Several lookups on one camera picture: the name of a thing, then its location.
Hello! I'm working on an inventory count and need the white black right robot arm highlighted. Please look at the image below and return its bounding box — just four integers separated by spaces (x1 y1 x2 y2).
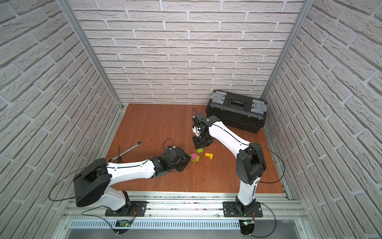
193 113 267 216

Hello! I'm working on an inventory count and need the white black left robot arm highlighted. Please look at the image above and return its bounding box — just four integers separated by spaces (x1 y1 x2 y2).
73 146 191 216

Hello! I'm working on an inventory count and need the silver ratchet wrench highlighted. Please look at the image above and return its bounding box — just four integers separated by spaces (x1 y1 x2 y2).
108 141 143 163

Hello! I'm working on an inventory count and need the black plastic toolbox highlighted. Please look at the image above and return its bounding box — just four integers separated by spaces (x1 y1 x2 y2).
206 90 267 133

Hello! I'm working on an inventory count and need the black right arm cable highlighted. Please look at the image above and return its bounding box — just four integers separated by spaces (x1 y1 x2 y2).
250 142 286 184

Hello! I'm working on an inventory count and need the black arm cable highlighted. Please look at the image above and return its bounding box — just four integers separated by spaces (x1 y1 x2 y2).
48 165 99 202
250 142 286 184

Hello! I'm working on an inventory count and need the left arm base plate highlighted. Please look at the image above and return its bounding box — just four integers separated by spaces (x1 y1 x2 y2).
105 201 148 217

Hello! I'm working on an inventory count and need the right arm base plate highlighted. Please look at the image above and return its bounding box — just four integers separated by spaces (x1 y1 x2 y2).
222 201 263 218

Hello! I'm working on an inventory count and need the aluminium front rail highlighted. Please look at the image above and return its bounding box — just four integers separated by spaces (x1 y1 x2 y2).
61 191 308 222

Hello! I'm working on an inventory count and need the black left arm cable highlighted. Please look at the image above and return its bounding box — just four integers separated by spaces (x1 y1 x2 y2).
48 165 99 202

